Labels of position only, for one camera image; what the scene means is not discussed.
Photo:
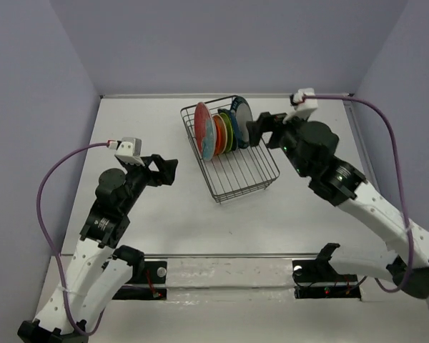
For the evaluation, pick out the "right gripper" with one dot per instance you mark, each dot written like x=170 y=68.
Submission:
x=269 y=121

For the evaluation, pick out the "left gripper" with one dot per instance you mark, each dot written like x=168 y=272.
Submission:
x=166 y=169

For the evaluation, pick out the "green rimmed white plate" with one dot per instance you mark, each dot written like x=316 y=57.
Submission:
x=243 y=113

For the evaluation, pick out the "lime green plate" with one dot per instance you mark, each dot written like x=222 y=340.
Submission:
x=230 y=132

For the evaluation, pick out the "orange plate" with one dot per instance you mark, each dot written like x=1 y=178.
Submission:
x=221 y=141

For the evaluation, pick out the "red and teal plate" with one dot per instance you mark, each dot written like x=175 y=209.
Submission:
x=205 y=131

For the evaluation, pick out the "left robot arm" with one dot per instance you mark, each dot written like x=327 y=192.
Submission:
x=100 y=265

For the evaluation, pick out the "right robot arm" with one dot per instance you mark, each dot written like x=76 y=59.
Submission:
x=310 y=147

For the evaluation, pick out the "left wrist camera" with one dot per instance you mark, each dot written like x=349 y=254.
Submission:
x=129 y=150

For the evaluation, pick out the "wire dish rack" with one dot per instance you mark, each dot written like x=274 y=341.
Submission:
x=236 y=173

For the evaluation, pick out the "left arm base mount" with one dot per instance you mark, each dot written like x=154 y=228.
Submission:
x=148 y=283

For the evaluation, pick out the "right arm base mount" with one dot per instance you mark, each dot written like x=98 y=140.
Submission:
x=318 y=280

